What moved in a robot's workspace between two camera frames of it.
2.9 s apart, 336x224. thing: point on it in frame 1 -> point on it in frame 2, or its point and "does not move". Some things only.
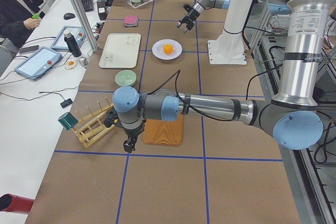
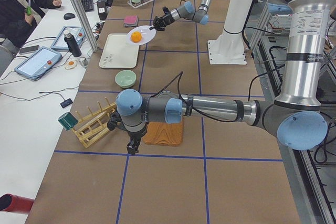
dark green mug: x=67 y=120 does not move
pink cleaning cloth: x=130 y=19 does not move
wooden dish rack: x=90 y=128 does not move
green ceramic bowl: x=125 y=77 does not move
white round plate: x=157 y=49 -> x=140 y=34
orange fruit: x=168 y=49 -> x=136 y=36
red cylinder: x=10 y=202 does not move
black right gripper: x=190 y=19 -> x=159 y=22
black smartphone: x=29 y=49 does not move
